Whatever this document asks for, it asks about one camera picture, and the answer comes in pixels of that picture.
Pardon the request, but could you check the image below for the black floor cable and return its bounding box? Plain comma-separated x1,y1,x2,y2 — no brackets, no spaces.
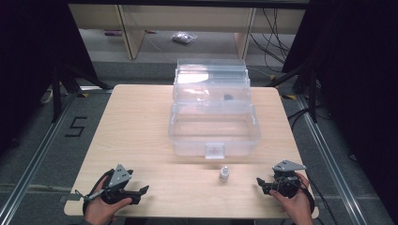
286,106,314,131

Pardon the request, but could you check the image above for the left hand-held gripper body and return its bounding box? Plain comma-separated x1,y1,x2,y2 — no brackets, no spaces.
100,163,142,206

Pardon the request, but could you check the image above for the small white bottle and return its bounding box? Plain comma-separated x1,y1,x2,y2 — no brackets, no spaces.
218,166,231,184

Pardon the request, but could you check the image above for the clear plastic storage box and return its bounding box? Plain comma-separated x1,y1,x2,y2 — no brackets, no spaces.
167,58,263,160

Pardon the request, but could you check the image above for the light wooden shelf unit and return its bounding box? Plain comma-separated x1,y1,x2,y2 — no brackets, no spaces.
68,3,307,61

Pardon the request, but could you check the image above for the aluminium floor rail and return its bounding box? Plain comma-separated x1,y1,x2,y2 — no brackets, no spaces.
0,92,79,225
295,95,368,225

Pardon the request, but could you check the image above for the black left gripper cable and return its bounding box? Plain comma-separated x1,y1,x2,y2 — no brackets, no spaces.
82,168,116,217

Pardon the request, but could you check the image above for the bundle of black cables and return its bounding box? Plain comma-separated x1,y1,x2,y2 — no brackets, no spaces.
249,7,293,66

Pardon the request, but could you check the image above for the black curtain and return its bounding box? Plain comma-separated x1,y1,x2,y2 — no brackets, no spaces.
0,0,99,158
281,0,398,217

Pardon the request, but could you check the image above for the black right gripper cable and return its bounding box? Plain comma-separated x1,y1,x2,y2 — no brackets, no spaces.
298,171,341,225

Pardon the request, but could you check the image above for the person's left hand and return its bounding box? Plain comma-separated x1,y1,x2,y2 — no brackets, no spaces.
83,175,133,225

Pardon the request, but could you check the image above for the clear plastic bag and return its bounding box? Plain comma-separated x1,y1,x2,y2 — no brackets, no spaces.
171,31,199,45

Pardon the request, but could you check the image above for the black metal stand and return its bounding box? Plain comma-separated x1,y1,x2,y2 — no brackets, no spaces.
51,61,115,124
265,61,319,124

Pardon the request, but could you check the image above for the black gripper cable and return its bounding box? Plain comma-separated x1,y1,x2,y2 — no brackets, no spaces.
82,168,116,217
298,171,341,225

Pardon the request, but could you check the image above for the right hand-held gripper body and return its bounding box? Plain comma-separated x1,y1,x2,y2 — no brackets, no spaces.
269,159,308,199

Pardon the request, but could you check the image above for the person's right hand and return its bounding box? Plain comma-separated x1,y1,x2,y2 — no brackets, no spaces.
268,172,315,225

